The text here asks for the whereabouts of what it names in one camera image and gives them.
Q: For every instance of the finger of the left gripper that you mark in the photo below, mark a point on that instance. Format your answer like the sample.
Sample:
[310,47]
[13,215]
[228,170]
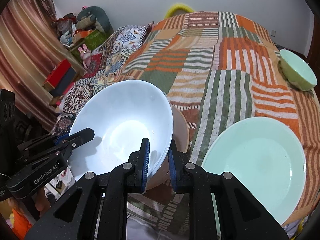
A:
[69,142]

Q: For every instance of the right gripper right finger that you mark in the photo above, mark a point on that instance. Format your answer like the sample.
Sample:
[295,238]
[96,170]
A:
[220,206]

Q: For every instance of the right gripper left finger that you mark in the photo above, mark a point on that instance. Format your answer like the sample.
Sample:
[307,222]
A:
[95,207]

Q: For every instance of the white bowl black spots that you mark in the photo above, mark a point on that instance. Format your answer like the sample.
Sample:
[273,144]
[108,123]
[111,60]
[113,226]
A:
[121,115]

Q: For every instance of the mint green plate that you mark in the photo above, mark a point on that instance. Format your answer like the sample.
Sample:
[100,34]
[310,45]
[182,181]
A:
[266,156]

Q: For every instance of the green bowl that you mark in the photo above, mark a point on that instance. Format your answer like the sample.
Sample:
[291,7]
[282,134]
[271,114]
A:
[297,71]

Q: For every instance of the orange sleeve forearm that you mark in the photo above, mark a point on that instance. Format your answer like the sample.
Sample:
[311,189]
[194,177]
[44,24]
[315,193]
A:
[20,225]

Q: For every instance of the left hand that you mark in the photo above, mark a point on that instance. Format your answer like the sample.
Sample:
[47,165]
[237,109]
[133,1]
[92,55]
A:
[42,204]

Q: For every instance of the red box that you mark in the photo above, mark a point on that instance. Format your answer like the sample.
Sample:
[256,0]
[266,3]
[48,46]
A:
[59,78]

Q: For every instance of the patterned quilt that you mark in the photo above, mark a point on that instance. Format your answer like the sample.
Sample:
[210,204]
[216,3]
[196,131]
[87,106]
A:
[104,70]

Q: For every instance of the pink bunny toy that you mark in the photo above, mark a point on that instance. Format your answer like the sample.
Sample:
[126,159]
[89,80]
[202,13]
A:
[85,55]

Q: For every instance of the green box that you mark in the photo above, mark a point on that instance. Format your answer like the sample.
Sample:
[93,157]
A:
[92,41]

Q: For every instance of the striped brown curtain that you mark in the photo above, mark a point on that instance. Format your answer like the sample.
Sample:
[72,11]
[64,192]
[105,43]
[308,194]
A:
[30,50]

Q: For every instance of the grey plush toy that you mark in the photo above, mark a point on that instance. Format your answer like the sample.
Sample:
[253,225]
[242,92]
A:
[94,17]

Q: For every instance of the striped patchwork blanket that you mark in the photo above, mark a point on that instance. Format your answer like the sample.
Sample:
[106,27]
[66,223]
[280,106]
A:
[218,68]

